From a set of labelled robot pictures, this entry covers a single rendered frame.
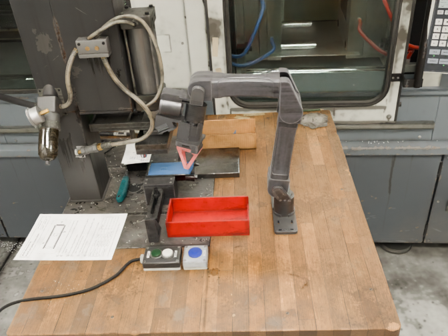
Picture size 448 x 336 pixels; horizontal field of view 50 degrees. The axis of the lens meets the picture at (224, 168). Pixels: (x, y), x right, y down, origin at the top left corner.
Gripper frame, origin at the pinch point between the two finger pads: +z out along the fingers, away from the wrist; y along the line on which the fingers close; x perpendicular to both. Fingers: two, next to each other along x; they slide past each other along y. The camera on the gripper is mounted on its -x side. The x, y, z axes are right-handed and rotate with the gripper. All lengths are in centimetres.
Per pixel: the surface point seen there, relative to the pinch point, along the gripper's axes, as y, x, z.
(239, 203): -9.6, 17.0, 13.0
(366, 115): -84, 58, -4
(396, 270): -95, 99, 75
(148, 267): 18.1, -2.6, 24.9
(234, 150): -42.0, 8.8, 9.0
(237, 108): -78, 3, 4
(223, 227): 2.4, 14.3, 15.7
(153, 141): -6.8, -12.9, -2.0
